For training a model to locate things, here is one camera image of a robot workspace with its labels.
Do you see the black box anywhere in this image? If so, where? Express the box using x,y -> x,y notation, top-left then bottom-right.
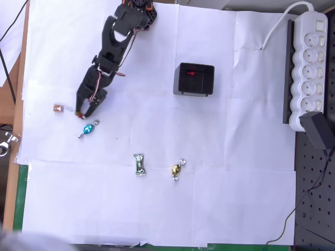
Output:
172,62 -> 216,98

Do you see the blue foil candy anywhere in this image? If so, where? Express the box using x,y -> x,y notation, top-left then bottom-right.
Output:
77,119 -> 100,139

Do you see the green wrapped candy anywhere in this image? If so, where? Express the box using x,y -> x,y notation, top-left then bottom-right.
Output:
132,153 -> 147,176

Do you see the silver metal clamp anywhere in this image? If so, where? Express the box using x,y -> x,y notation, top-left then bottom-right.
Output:
0,132 -> 20,157

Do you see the gold foil candy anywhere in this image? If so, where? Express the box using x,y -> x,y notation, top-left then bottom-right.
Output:
171,158 -> 187,183

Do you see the green cutting mat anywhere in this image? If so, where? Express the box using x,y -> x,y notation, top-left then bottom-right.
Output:
13,163 -> 32,232

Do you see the white paper table cover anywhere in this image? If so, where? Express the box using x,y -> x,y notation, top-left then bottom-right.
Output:
17,0 -> 297,247

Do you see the blurred grey object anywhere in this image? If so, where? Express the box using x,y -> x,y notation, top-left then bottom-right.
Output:
0,224 -> 77,251

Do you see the white power strip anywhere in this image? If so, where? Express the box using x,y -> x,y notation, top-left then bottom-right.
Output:
288,12 -> 329,132

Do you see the black power adapter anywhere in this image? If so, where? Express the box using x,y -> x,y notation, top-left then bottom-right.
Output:
299,112 -> 335,151

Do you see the black pegboard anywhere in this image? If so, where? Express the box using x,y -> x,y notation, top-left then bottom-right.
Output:
294,129 -> 335,251

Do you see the black rail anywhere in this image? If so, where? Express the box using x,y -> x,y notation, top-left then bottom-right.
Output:
282,18 -> 297,125

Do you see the white power strip cable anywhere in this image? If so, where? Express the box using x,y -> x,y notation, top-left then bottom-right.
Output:
261,1 -> 315,51

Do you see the thin black adapter cable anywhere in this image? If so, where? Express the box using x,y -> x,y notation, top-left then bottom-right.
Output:
265,147 -> 335,245

